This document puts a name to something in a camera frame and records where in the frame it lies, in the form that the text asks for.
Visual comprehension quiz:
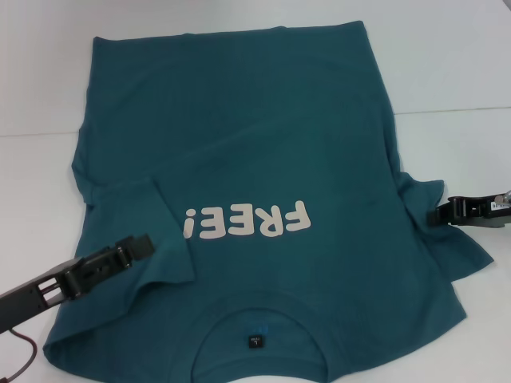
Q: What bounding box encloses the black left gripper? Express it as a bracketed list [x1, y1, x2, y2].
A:
[0, 267, 77, 332]

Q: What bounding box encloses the left gripper cable with plug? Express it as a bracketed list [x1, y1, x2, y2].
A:
[7, 329, 39, 383]

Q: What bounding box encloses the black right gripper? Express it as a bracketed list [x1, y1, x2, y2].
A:
[426, 195, 511, 231]

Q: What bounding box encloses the blue shirt with FREE print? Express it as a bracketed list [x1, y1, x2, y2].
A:
[42, 18, 496, 383]

